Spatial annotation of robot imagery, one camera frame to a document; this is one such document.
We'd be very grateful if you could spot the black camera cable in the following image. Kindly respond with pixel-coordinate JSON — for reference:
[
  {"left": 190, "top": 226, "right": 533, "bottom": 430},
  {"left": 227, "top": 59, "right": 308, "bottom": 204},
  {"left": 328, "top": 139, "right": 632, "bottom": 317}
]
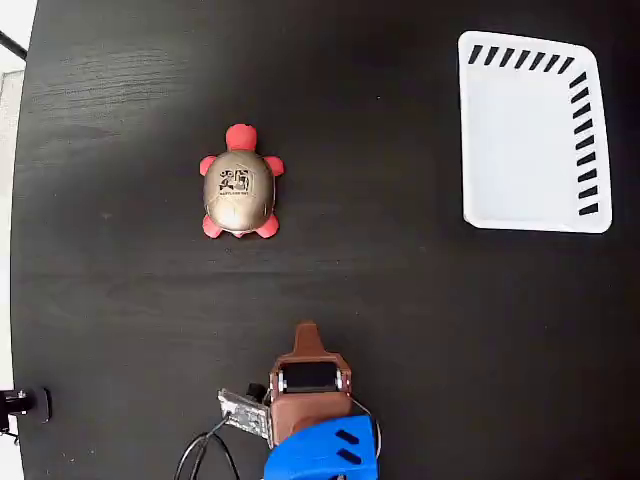
[{"left": 173, "top": 415, "right": 242, "bottom": 480}]

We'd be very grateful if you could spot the black table clamp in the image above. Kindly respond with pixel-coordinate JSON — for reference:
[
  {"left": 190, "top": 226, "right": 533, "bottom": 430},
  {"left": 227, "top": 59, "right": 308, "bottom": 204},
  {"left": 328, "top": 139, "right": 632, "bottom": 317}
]
[{"left": 0, "top": 386, "right": 53, "bottom": 425}]

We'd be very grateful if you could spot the black metal rod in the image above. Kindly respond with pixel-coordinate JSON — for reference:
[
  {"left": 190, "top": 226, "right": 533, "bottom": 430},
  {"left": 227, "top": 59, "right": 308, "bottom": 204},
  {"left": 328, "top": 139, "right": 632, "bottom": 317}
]
[{"left": 0, "top": 29, "right": 29, "bottom": 59}]

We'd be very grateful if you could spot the white plastic basket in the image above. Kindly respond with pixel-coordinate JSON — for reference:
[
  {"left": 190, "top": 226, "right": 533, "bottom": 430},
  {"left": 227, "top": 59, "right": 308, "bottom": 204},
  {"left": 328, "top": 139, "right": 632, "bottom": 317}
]
[{"left": 456, "top": 30, "right": 614, "bottom": 235}]

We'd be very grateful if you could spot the red gold turtle toy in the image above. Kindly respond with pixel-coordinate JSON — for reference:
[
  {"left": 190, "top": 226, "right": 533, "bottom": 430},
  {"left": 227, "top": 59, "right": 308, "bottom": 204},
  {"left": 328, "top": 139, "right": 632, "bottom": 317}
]
[{"left": 198, "top": 123, "right": 285, "bottom": 240}]

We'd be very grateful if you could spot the camera circuit board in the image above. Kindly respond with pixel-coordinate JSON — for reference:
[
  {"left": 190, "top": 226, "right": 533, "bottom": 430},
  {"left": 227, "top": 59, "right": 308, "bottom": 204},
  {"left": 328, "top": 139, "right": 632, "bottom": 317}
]
[{"left": 216, "top": 382, "right": 272, "bottom": 440}]

